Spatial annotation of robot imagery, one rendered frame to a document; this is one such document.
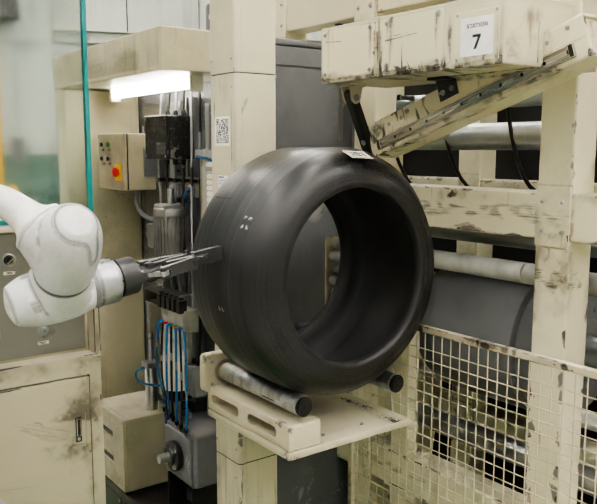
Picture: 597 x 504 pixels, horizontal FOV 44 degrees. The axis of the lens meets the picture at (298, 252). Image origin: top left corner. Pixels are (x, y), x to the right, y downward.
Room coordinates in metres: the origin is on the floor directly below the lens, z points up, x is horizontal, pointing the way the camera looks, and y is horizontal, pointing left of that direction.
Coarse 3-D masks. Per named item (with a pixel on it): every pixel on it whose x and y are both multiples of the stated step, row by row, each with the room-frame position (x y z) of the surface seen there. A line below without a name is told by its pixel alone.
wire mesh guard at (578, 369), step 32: (416, 352) 1.96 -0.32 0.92; (512, 352) 1.70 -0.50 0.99; (416, 384) 1.96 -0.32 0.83; (544, 384) 1.64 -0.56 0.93; (448, 416) 1.86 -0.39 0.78; (352, 448) 2.16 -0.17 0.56; (384, 448) 2.05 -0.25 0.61; (512, 448) 1.70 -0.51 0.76; (544, 448) 1.63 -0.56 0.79; (352, 480) 2.16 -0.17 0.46
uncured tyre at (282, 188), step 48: (240, 192) 1.64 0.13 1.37; (288, 192) 1.57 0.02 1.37; (336, 192) 1.61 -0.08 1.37; (384, 192) 1.70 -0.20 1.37; (240, 240) 1.54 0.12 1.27; (288, 240) 1.54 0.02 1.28; (384, 240) 1.98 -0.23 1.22; (240, 288) 1.52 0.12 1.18; (336, 288) 2.00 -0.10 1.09; (384, 288) 1.96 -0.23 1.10; (240, 336) 1.56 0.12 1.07; (288, 336) 1.54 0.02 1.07; (336, 336) 1.95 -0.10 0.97; (384, 336) 1.86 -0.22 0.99; (288, 384) 1.59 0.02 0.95; (336, 384) 1.63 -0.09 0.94
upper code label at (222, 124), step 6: (216, 120) 1.99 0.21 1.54; (222, 120) 1.96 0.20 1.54; (228, 120) 1.94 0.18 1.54; (216, 126) 1.99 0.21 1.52; (222, 126) 1.96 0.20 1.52; (228, 126) 1.94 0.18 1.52; (216, 132) 1.99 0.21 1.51; (222, 132) 1.96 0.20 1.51; (228, 132) 1.94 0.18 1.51; (216, 138) 1.99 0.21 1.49; (222, 138) 1.96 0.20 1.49; (228, 138) 1.94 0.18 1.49; (216, 144) 1.99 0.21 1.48; (222, 144) 1.96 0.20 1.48; (228, 144) 1.94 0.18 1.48
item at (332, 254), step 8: (328, 240) 2.24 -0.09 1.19; (336, 240) 2.23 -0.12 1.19; (328, 248) 2.24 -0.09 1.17; (336, 248) 2.26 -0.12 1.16; (328, 256) 2.24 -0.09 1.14; (336, 256) 2.21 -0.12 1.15; (328, 264) 2.24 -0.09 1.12; (336, 264) 2.23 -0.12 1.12; (328, 272) 2.24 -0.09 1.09; (336, 272) 2.24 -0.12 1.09; (328, 280) 2.24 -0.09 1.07; (328, 288) 2.24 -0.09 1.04; (328, 296) 2.24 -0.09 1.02
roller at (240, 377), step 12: (228, 372) 1.81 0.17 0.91; (240, 372) 1.78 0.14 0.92; (240, 384) 1.76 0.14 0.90; (252, 384) 1.72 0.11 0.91; (264, 384) 1.69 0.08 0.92; (276, 384) 1.67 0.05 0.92; (264, 396) 1.67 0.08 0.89; (276, 396) 1.63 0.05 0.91; (288, 396) 1.61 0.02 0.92; (300, 396) 1.59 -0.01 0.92; (288, 408) 1.60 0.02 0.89; (300, 408) 1.57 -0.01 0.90
